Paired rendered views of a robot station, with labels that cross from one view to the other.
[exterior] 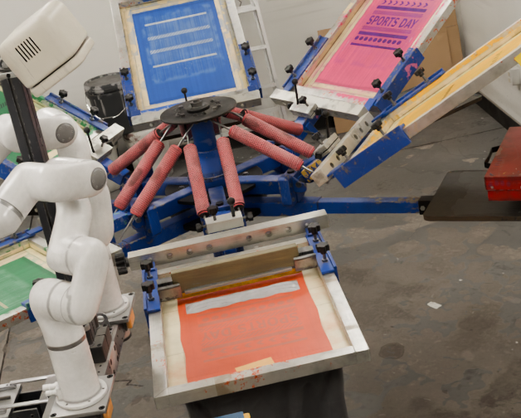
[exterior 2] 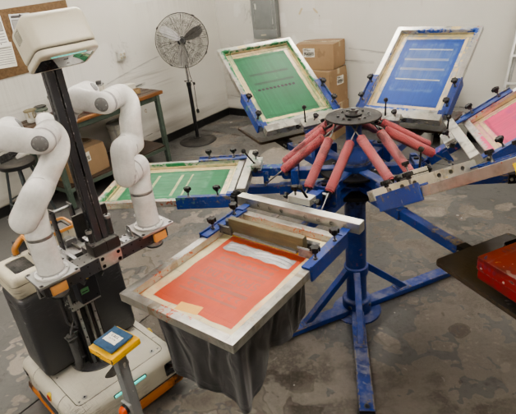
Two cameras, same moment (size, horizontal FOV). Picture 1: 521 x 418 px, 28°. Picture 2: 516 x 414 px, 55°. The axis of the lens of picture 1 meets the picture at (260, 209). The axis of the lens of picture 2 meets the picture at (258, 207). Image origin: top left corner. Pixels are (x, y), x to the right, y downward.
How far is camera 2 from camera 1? 198 cm
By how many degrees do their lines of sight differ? 39
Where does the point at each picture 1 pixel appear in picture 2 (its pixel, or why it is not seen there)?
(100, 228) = (122, 175)
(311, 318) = (259, 296)
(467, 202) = not seen: hidden behind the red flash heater
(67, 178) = (7, 136)
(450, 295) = not seen: outside the picture
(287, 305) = (264, 276)
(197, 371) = (168, 289)
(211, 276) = (250, 232)
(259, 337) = (220, 289)
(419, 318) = (503, 318)
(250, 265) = (273, 236)
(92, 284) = (25, 212)
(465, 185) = not seen: hidden behind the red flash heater
